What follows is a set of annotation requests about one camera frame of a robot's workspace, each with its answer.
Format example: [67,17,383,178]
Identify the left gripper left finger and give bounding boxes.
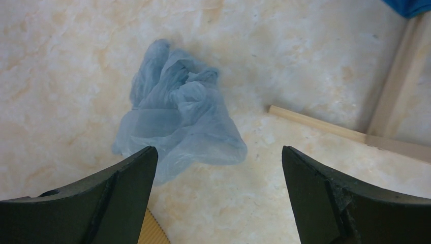
[1,146,158,243]

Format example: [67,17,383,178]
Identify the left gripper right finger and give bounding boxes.
[282,146,430,243]

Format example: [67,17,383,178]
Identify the blue plastic trash bag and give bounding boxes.
[111,39,248,186]

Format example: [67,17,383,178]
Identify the yellow mesh trash bin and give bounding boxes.
[138,208,171,244]

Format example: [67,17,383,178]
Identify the wooden clothes rack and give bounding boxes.
[268,12,430,163]

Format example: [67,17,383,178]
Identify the blue t-shirt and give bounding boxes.
[383,0,430,19]

